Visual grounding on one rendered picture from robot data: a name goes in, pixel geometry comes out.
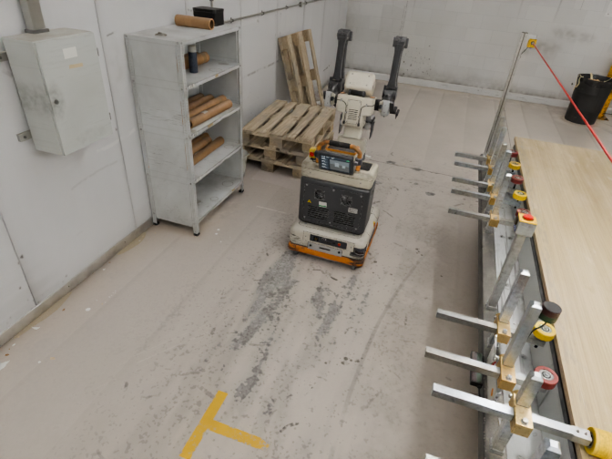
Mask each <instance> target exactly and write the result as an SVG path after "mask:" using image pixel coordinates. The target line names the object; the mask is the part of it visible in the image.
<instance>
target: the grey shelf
mask: <svg viewBox="0 0 612 459"><path fill-rule="evenodd" d="M236 31H237V34H236ZM158 32H161V33H164V34H167V36H155V34H156V33H158ZM124 37H125V42H126V49H127V59H128V65H129V71H130V76H131V83H132V88H133V95H134V100H135V106H136V112H137V118H138V129H139V135H140V141H141V147H142V152H143V159H144V164H145V170H146V176H147V182H148V193H149V198H150V205H151V210H152V216H153V225H158V224H159V221H157V218H158V219H164V220H167V221H171V222H175V223H178V224H182V225H186V226H189V227H192V228H193V231H194V236H198V235H199V234H200V233H199V223H200V222H201V221H202V220H203V219H204V218H205V217H206V216H207V214H208V213H209V212H210V211H212V210H213V209H215V208H216V207H217V206H218V205H219V204H220V203H221V202H222V201H223V200H224V199H225V198H226V197H227V196H228V195H230V194H231V193H232V192H233V191H234V190H235V189H236V188H237V187H238V186H239V185H240V190H239V192H241V193H242V192H243V191H244V189H243V146H242V94H241V42H240V25H226V24H224V25H219V26H214V28H213V30H208V29H200V28H194V27H186V26H180V25H176V24H174V25H165V26H161V27H156V28H151V29H147V30H142V31H137V32H133V33H128V34H124ZM193 44H194V46H196V50H197V52H198V51H199V48H200V52H207V53H208V54H209V62H207V63H204V64H201V65H198V73H190V72H189V69H186V70H185V59H184V54H187V53H188V51H189V49H188V46H189V45H193ZM237 55H238V63H237ZM177 62H178V66H177ZM183 68H184V69H183ZM237 69H238V74H237ZM202 88H203V93H202ZM200 90H201V91H200ZM200 92H201V93H202V94H203V95H204V96H206V95H208V94H211V95H213V96H214V98H215V97H218V96H220V95H224V96H225V97H226V98H227V99H229V100H231V102H232V107H231V108H229V109H227V110H225V111H223V112H222V113H220V114H218V115H216V116H215V117H212V118H210V119H209V120H207V121H205V122H203V123H201V124H199V125H197V126H195V127H194V128H190V122H189V102H188V98H189V97H193V96H195V95H197V94H199V93H200ZM238 96H239V103H238ZM180 101H181V104H180ZM181 109H182V113H181ZM238 111H239V114H238ZM182 118H183V123H182ZM185 125H186V126H185ZM205 130H206V133H208V134H209V136H210V137H211V139H212V141H213V140H214V139H216V138H218V137H223V138H224V144H222V145H221V146H220V147H218V148H217V149H215V150H214V151H213V152H211V153H210V154H209V155H207V156H206V157H205V158H204V159H202V160H201V161H200V162H199V163H197V164H196V165H195V166H194V164H193V153H192V143H191V140H192V139H194V138H196V137H198V136H200V135H202V134H203V133H205ZM239 137H240V143H239ZM187 143H188V144H187ZM185 147H186V151H185ZM239 150H240V153H239ZM186 157H187V160H186ZM187 166H188V169H187ZM156 215H157V216H156ZM192 225H193V226H192Z"/></svg>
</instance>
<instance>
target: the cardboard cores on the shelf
mask: <svg viewBox="0 0 612 459"><path fill-rule="evenodd" d="M184 59H185V70H186V69H189V53H187V54H184ZM197 59H198V65H201V64H204V63H207V62H209V54H208V53H207V52H200V53H199V52H197ZM188 102H189V122H190V128H194V127H195V126H197V125H199V124H201V123H203V122H205V121H207V120H209V119H210V118H212V117H215V116H216V115H218V114H220V113H222V112H223V111H225V110H227V109H229V108H231V107H232V102H231V100H229V99H227V98H226V97H225V96H224V95H220V96H218V97H215V98H214V96H213V95H211V94H208V95H206V96H204V95H203V94H202V93H199V94H197V95H195V96H193V97H189V98H188ZM191 143H192V153H193V164H194V166H195V165H196V164H197V163H199V162H200V161H201V160H202V159H204V158H205V157H206V156H207V155H209V154H210V153H211V152H213V151H214V150H215V149H217V148H218V147H220V146H221V145H222V144H224V138H223V137H218V138H216V139H214V140H213V141H212V139H211V137H210V136H209V134H208V133H203V134H202V135H200V136H198V137H196V138H194V139H192V140H191Z"/></svg>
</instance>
